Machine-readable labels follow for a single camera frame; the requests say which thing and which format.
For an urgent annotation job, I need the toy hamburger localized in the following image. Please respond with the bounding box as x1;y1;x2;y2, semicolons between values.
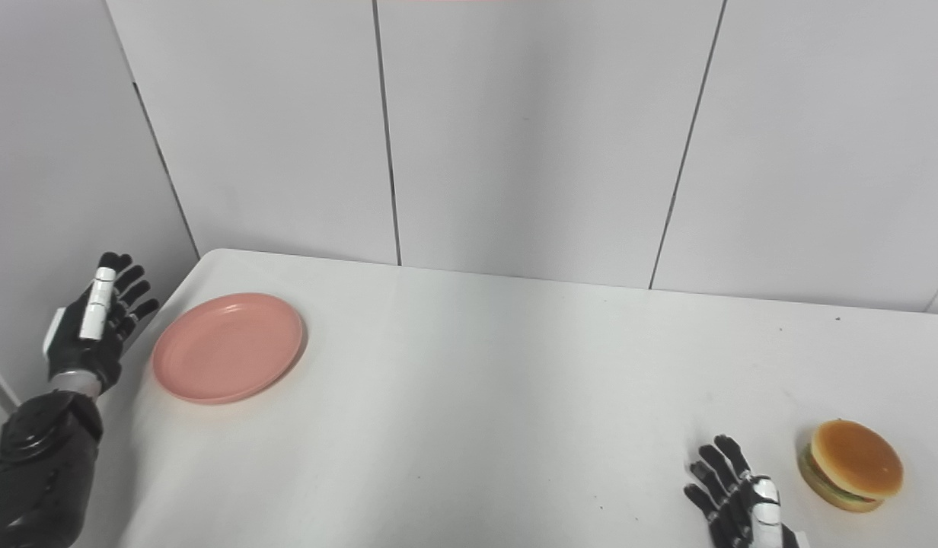
798;419;905;513

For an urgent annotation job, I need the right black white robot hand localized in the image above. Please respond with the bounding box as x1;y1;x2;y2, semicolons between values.
683;435;811;548

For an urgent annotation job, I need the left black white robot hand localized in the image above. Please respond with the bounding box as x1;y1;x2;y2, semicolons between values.
43;252;161;394

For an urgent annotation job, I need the pink round plate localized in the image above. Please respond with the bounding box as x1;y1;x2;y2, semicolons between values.
152;293;305;405

